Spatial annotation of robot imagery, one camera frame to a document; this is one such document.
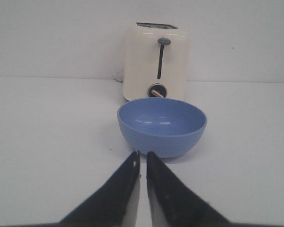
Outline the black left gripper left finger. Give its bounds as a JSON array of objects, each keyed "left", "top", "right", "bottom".
[{"left": 59, "top": 151, "right": 140, "bottom": 224}]

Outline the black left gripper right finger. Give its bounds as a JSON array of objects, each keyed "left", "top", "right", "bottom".
[{"left": 147, "top": 152, "right": 230, "bottom": 224}]

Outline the blue plastic bowl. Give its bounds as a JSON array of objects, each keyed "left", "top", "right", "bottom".
[{"left": 117, "top": 98, "right": 207, "bottom": 158}]

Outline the cream white toaster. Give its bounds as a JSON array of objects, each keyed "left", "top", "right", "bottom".
[{"left": 123, "top": 22, "right": 190, "bottom": 101}]

